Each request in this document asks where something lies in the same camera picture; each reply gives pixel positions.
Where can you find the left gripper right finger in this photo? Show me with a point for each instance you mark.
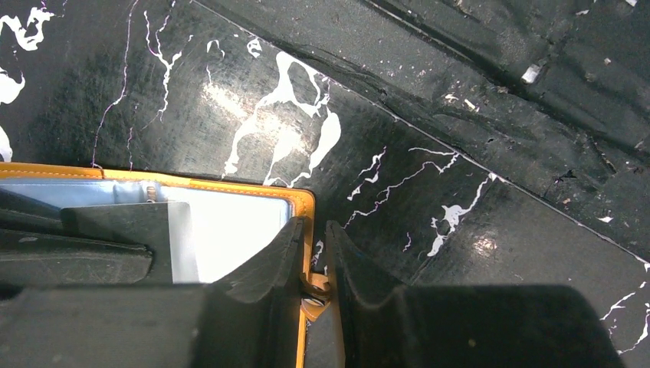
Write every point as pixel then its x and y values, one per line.
pixel 378 321

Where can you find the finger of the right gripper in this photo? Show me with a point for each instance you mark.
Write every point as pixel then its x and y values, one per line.
pixel 45 242

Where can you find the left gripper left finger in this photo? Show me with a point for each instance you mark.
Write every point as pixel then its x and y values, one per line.
pixel 249 318

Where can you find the orange leather card holder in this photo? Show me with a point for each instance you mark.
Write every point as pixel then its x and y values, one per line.
pixel 232 222

